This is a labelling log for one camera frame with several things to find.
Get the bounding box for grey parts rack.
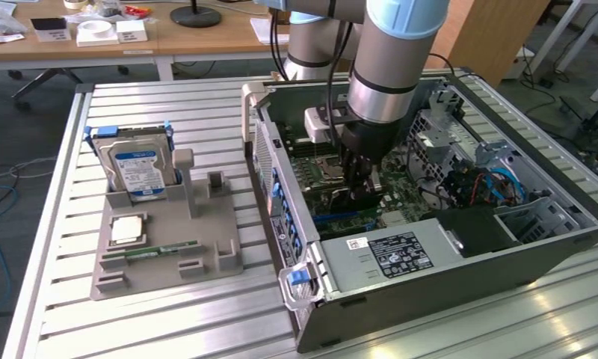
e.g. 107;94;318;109
87;148;243;302

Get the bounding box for blue wire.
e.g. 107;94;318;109
481;168;529;205

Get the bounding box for hard disk with blue carrier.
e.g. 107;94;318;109
82;120;175;205

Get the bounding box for flat white box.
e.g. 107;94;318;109
74;28;121;48

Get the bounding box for blue expansion slot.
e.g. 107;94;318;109
311;211;359;223

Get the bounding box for silver chipset heatsink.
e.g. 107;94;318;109
379;211;410;228

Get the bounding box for white floor cable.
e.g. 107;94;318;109
0;156;57;179

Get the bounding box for silver disk bay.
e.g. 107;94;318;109
493;196;582;244

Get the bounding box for CPU socket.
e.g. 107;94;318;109
315;153;345;182

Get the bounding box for white tape roll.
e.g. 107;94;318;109
77;20;111;38

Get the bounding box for black tripod stand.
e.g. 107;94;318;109
561;70;598;169

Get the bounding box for grey power supply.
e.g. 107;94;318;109
319;218;467;292

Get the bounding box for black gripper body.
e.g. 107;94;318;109
339;120;398;168

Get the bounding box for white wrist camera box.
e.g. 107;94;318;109
302;106;347;144

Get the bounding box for open black PC case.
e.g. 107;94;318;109
241;67;598;355

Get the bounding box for black chair base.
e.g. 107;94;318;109
9;65;130;111

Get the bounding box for white table frame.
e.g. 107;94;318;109
525;0;598;102

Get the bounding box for wooden desk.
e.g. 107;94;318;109
0;0;433;82

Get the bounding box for silver disk bracket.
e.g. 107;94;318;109
473;140;529;177

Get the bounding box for perforated metal cage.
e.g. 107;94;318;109
406;108;481;190

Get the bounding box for clear plastic bag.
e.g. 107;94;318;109
0;3;29;34

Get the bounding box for silver CPU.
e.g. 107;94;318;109
109;217;143;244

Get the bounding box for blue floor cable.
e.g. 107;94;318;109
0;179;19;322

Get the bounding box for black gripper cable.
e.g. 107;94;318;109
270;9;354;150

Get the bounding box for white paper stack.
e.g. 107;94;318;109
250;16;293;46

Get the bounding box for black graphics card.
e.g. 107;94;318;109
325;182;383;217

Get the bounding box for white box with black lid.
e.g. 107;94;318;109
30;17;73;43

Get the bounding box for black round lamp base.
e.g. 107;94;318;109
167;0;223;28

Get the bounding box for black rating label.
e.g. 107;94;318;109
366;231;433;280

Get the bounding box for green motherboard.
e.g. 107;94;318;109
278;125;430;240

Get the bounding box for green RAM stick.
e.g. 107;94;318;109
101;241;199;261

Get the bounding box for plain white box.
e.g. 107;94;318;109
114;19;149;43

